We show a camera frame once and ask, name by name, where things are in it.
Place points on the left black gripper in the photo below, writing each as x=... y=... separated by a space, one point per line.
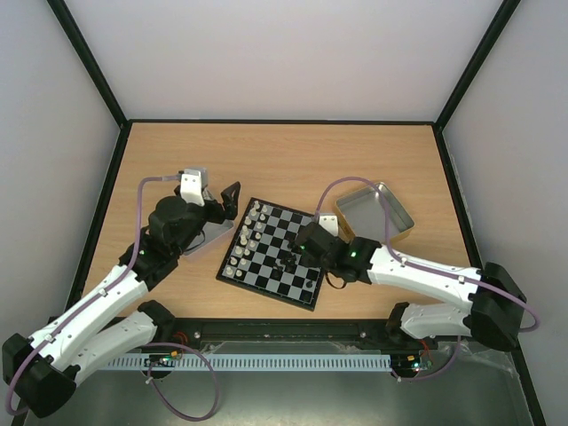
x=230 y=208

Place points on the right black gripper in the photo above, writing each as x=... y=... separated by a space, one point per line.
x=304 y=242

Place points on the black chess pieces pile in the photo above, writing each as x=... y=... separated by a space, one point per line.
x=287 y=260

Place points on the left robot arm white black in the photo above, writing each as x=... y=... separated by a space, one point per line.
x=43 y=370

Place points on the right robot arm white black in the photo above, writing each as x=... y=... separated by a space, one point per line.
x=485 y=304

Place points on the white chess piece row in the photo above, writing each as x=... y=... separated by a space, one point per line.
x=245 y=259

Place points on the black silver chess board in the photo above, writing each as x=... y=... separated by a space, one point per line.
x=283 y=224

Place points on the silver tin lid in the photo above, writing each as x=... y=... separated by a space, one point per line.
x=210 y=234

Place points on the gold tin box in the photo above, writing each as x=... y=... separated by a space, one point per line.
x=362 y=213

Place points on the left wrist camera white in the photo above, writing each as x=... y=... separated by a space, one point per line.
x=193 y=183

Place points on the light blue cable duct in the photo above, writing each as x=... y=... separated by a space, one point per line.
x=255 y=362

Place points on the black aluminium frame rail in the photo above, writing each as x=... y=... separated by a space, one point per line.
x=364 y=334

